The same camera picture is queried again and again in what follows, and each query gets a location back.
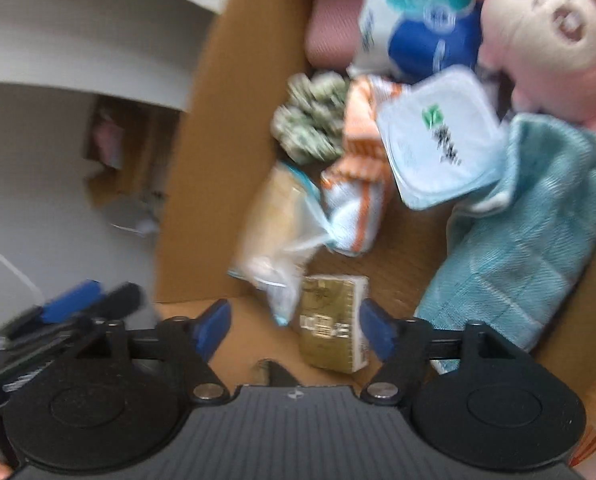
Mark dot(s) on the blue white soft pack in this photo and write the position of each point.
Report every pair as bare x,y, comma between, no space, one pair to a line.
417,35

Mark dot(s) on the white yogurt cup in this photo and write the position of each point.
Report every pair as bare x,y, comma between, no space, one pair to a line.
437,145

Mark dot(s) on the brown cardboard box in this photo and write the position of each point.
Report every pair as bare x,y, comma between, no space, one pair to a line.
213,135

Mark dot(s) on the clear bread packet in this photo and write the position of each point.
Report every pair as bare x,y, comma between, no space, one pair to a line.
278,230

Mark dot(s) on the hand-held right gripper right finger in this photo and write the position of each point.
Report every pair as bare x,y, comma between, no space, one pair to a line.
377,330

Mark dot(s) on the pink sponge cloth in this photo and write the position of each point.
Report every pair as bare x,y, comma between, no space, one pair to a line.
333,20

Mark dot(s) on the gold tea packet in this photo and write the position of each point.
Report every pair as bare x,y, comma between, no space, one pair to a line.
328,320

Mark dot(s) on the orange striped white towel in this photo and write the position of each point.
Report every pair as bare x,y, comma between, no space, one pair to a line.
355,200

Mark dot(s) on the pink plush toy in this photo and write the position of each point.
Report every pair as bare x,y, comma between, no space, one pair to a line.
542,30

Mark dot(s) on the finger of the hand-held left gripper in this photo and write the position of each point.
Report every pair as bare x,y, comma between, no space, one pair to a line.
123,297
73,297

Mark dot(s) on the teal towel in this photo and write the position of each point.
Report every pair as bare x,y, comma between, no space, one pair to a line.
522,240

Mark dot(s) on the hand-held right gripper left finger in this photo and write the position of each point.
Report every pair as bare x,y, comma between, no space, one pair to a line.
212,327

